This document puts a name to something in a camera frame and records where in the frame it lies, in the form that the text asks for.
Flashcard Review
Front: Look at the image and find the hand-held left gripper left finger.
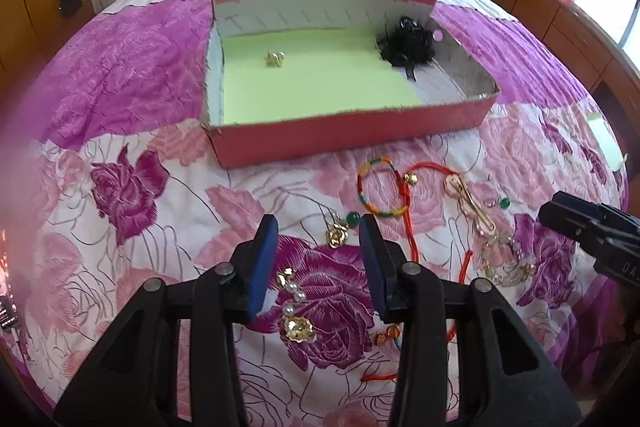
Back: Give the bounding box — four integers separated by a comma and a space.
52, 213, 279, 427

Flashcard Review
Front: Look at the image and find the multicoloured bracelet with charm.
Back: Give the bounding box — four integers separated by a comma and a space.
361, 249, 475, 383

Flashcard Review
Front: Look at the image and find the gold rose green bead earring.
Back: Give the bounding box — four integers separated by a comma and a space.
325, 211, 362, 250

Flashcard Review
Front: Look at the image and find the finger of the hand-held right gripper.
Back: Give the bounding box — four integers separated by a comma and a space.
539, 191, 640, 285

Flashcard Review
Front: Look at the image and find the gold hair clip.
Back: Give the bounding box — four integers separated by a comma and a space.
444, 174, 497, 235

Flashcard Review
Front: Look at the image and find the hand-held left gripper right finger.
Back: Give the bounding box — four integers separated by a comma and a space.
359, 213, 583, 427

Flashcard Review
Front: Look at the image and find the light green sheet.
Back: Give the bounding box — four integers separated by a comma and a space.
587, 114, 628, 170

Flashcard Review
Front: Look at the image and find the gold flower pearl earring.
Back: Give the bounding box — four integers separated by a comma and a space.
276, 268, 317, 342

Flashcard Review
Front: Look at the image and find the wooden side cabinet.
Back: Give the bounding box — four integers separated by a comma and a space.
460, 0, 640, 142

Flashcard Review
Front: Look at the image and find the bed with purple floral quilt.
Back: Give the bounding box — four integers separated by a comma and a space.
0, 0, 631, 427

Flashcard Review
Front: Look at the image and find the multicoloured braided bracelet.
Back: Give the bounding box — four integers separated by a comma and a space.
357, 156, 421, 260

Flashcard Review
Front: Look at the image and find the pink cardboard box green lining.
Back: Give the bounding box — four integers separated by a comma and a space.
200, 0, 502, 170

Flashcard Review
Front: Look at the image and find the black hair accessory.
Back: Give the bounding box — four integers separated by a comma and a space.
375, 17, 438, 82

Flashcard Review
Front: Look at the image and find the red string gold bell bracelet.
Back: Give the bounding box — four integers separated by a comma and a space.
402, 161, 458, 190

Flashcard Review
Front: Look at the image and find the pale beaded bracelet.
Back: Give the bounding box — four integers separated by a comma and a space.
480, 234, 536, 288

